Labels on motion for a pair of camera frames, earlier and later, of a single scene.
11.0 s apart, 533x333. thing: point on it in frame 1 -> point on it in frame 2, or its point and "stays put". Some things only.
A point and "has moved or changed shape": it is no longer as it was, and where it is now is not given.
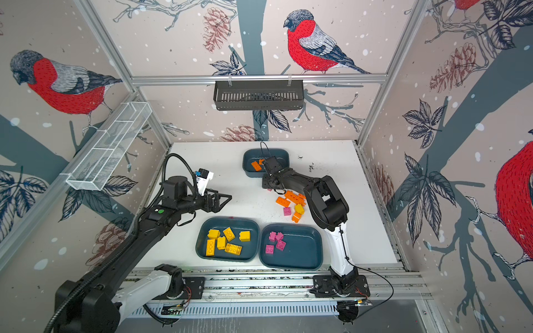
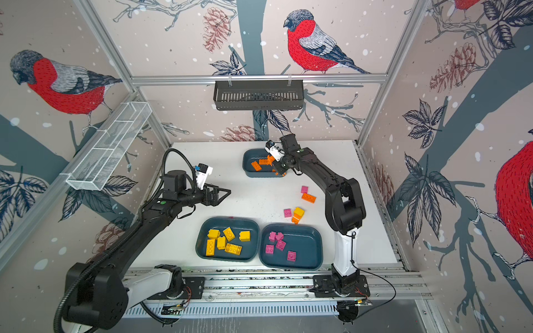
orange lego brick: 295,217 stays put
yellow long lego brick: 210,247 stays put
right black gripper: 266,180 -> 280,168
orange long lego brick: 299,199 has moved or changed shape
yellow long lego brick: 233,249 stays put
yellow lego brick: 214,234 stays put
